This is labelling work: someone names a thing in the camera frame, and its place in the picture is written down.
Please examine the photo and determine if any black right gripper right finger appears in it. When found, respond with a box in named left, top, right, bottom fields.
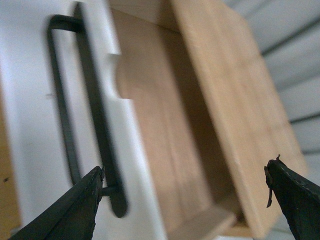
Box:
left=264, top=157, right=320, bottom=240

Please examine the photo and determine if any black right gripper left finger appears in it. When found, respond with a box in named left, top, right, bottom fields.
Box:
left=10, top=166, right=103, bottom=240

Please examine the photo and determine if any white drawer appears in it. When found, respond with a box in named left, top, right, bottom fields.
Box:
left=0, top=0, right=245, bottom=240

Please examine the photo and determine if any black drawer handle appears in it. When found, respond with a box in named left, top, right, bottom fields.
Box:
left=46, top=2, right=129, bottom=218

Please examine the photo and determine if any wooden two-drawer cabinet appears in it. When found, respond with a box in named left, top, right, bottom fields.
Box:
left=0, top=0, right=310, bottom=239

